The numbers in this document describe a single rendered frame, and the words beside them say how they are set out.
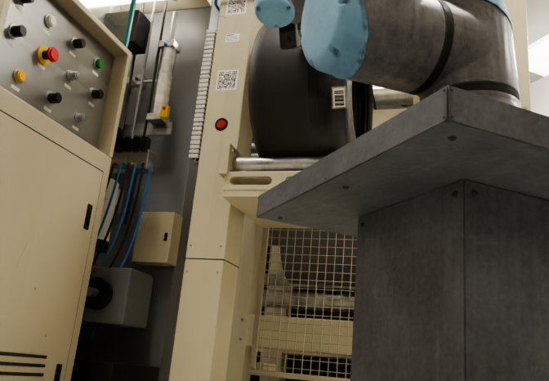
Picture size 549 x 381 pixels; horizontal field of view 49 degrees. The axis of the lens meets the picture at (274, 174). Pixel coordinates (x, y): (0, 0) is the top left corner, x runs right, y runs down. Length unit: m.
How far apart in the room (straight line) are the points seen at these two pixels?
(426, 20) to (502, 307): 0.41
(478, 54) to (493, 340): 0.42
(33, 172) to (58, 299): 0.35
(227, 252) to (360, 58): 1.09
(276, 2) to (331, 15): 0.52
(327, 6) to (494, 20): 0.27
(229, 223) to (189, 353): 0.39
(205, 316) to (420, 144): 1.25
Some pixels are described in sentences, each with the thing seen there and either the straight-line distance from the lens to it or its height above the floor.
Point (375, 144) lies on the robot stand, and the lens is 0.72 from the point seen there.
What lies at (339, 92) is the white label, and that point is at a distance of 1.71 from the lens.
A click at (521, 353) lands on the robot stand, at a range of 0.79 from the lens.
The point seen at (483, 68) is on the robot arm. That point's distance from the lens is 0.95.
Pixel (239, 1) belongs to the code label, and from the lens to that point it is 2.19.
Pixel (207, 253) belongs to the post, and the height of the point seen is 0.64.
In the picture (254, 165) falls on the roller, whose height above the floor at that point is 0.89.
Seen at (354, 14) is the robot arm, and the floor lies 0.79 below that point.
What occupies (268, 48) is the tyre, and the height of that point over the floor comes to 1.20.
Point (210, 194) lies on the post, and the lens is 1.90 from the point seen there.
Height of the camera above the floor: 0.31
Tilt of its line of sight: 18 degrees up
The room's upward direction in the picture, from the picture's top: 6 degrees clockwise
